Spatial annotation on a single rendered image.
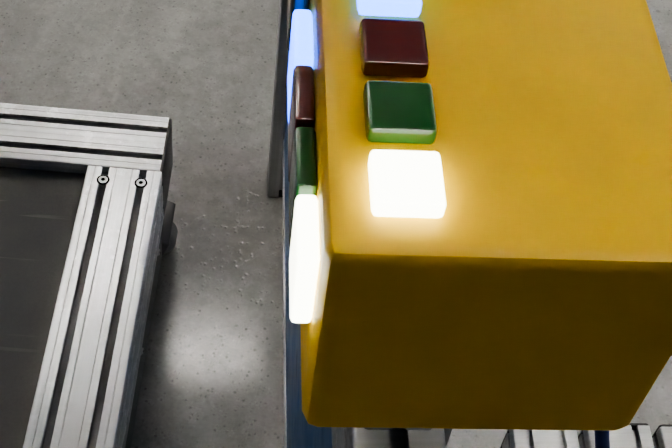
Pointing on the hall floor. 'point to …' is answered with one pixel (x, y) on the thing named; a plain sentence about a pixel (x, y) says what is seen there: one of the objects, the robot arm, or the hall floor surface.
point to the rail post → (279, 86)
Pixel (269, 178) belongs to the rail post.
